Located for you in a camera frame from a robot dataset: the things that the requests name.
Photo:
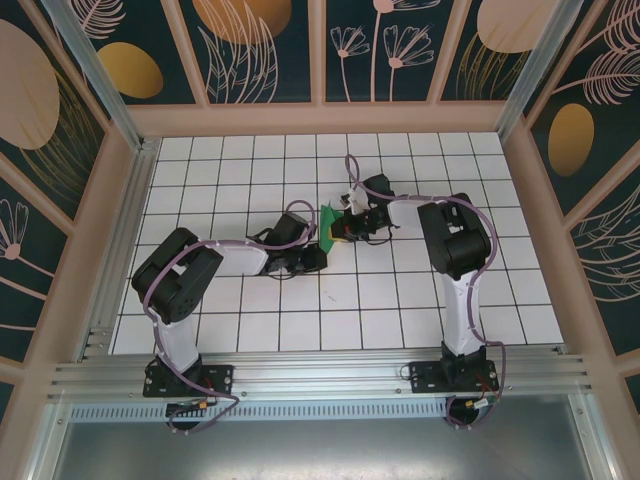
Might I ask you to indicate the green paper sheet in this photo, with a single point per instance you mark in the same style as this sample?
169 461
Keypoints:
328 220

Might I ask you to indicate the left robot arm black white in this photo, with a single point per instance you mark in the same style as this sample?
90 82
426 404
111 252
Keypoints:
175 280

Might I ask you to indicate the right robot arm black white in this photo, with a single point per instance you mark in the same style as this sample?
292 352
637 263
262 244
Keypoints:
455 245

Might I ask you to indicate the grey sheet metal panel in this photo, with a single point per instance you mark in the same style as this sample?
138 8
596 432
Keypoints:
325 450

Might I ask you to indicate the wide aluminium mounting rail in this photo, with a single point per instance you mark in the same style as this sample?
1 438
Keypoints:
325 372

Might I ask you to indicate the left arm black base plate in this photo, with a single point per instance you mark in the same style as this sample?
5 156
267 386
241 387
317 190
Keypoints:
220 377

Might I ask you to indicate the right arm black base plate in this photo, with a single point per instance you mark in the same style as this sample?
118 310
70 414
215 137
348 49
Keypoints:
425 377

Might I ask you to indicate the aluminium side rail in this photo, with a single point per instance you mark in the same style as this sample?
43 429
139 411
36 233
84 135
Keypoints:
127 225

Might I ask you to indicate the slanted aluminium corner post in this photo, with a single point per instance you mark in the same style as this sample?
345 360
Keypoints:
95 65
530 70

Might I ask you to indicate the aluminium frame bar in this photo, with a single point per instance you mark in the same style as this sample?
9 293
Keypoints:
47 445
595 440

